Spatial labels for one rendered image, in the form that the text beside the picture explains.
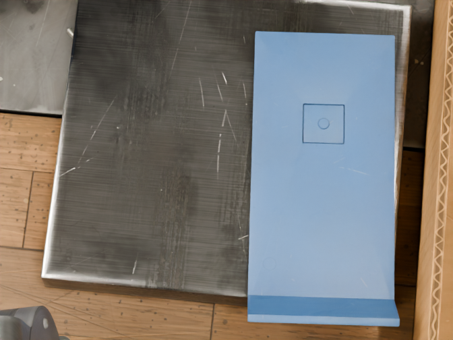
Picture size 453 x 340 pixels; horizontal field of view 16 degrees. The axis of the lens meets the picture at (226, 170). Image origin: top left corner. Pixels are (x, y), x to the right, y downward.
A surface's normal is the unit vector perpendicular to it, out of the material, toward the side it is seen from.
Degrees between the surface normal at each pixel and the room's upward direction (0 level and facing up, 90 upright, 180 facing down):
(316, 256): 0
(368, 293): 0
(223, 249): 0
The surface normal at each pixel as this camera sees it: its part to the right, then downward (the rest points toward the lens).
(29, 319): -0.14, -0.90
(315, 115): 0.00, -0.29
